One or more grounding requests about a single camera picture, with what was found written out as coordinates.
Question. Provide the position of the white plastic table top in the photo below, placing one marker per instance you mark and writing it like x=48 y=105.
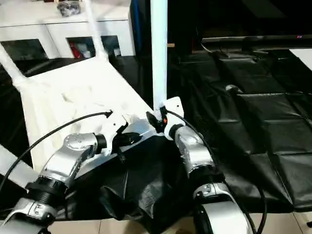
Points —
x=73 y=92

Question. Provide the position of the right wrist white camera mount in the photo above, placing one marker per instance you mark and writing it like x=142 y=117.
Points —
x=174 y=107

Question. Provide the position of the white cabinet with glass doors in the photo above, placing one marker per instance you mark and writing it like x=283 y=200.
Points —
x=36 y=29

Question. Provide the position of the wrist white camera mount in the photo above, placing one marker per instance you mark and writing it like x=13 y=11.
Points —
x=114 y=126
x=174 y=107

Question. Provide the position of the red package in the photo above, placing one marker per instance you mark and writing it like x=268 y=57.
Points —
x=76 y=51

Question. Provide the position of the black cabinet with yellow label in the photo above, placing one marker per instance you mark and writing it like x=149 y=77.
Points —
x=185 y=24

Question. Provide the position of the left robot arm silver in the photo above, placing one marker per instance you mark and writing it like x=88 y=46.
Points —
x=68 y=156

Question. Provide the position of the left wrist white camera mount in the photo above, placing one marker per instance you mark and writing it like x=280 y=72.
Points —
x=114 y=126

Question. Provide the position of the white flat board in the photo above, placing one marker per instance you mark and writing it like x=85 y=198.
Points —
x=302 y=59

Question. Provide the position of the small white jar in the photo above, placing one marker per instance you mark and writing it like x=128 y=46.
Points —
x=116 y=52
x=86 y=54

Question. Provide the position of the black covered bench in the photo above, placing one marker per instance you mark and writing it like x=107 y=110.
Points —
x=256 y=40

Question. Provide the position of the black work mat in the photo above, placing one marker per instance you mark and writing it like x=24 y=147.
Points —
x=243 y=109

